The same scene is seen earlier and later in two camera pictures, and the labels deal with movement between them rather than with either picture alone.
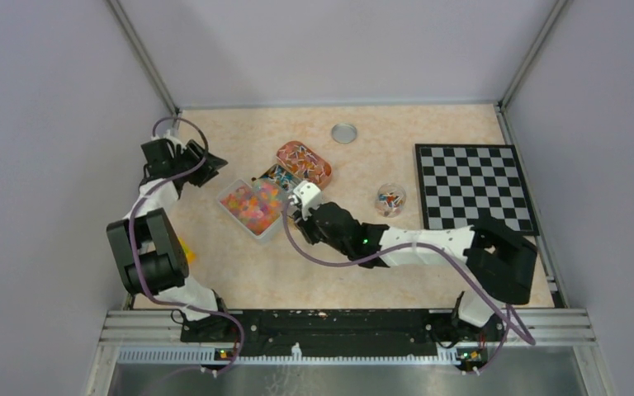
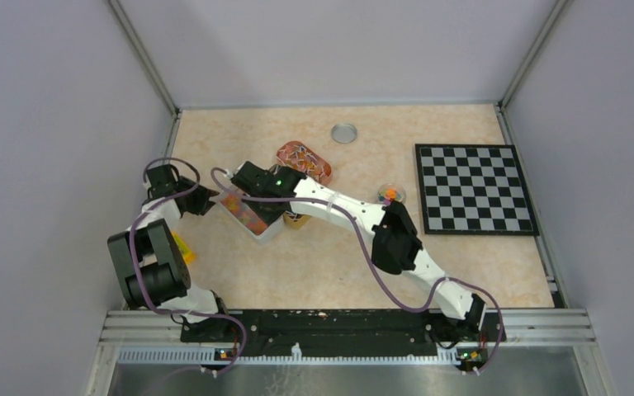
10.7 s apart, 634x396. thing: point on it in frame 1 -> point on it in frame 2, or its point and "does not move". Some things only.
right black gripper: (306, 225) -> (268, 218)
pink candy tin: (299, 160) does not move
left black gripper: (208, 170) -> (202, 204)
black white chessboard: (461, 183) does not move
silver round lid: (344, 133) does not move
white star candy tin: (257, 208) does not move
